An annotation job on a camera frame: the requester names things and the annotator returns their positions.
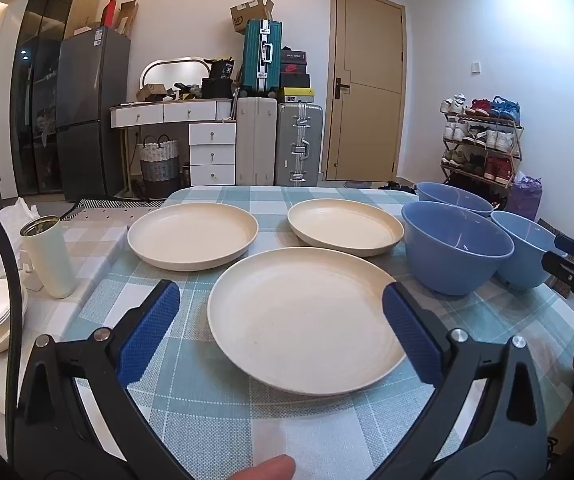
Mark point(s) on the silver suitcase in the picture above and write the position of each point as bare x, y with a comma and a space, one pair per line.
299, 145

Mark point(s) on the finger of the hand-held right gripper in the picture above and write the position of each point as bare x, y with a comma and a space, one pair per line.
569, 244
559, 265

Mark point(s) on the arched vanity mirror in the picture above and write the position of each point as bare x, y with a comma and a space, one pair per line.
172, 72

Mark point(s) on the yellow shoe box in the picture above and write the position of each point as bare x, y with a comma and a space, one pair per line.
298, 95

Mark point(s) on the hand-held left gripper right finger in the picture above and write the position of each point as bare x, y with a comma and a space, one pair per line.
412, 332

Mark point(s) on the black storage box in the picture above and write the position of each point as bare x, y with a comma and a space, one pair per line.
216, 88

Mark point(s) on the blue bowl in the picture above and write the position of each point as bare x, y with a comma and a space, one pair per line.
454, 197
454, 260
522, 245

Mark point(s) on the woven laundry basket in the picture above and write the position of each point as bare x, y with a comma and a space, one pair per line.
158, 165

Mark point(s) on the white drawer cabinet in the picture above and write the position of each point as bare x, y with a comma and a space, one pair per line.
212, 152

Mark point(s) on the purple bag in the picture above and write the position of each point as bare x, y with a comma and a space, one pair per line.
522, 200

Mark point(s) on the white vanity desk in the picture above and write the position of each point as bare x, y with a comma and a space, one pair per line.
167, 110

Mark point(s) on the plain black shoe box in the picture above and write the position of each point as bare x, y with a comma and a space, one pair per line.
295, 80

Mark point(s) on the white plastic bag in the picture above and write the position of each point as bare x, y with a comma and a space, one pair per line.
7, 225

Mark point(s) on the teal suitcase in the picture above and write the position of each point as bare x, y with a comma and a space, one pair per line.
262, 57

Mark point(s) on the small open cardboard box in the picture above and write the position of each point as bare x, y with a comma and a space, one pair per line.
149, 92

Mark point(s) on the metal shoe rack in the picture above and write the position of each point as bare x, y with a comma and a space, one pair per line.
517, 145

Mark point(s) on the scattered loose shoes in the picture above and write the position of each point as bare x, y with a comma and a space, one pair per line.
397, 186

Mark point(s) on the grey doormat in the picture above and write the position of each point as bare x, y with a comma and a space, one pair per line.
354, 184

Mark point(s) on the tan wooden door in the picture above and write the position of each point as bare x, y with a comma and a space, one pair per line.
367, 110

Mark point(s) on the dark glass cabinet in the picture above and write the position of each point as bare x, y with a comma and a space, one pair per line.
37, 85

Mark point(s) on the person's left hand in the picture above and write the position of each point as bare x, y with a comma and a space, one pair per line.
262, 469

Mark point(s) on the printed cardboard box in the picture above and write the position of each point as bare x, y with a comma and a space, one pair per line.
567, 425

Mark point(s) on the cream round plate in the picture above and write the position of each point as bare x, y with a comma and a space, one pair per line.
292, 320
344, 225
192, 235

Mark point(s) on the red and black shoe box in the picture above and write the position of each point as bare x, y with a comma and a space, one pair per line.
294, 68

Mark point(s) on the black paper bag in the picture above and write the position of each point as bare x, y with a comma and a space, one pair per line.
222, 67

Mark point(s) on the beige suitcase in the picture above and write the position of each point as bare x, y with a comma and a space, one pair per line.
257, 142

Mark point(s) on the flat cardboard pieces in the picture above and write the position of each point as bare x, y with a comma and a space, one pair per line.
128, 17

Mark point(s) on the shoe rack with shoes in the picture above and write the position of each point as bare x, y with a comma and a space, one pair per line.
482, 137

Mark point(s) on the dark grey refrigerator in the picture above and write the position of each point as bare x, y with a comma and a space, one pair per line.
92, 110

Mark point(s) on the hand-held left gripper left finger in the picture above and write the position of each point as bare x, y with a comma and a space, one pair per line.
149, 332

